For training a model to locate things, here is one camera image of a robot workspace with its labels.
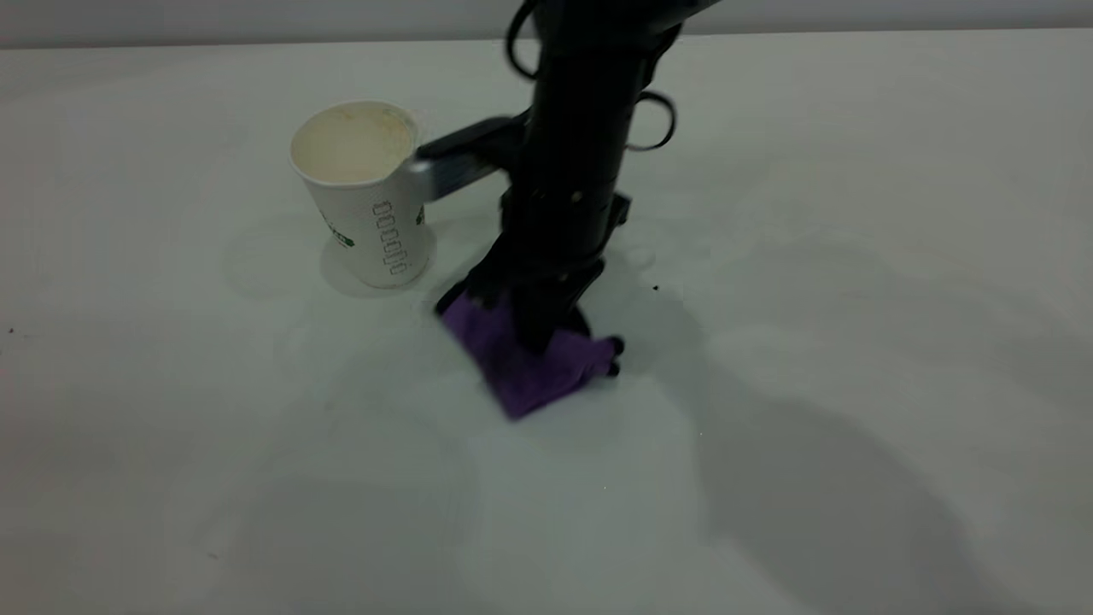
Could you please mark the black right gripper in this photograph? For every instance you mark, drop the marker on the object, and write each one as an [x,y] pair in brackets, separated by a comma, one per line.
[555,231]

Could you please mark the purple cloth with black trim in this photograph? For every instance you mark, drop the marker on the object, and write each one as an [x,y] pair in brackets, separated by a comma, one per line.
[529,371]

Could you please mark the white paper coffee cup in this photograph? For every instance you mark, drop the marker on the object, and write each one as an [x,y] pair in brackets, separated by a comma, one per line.
[363,205]

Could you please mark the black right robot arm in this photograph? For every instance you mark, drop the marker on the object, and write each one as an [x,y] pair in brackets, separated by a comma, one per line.
[581,102]

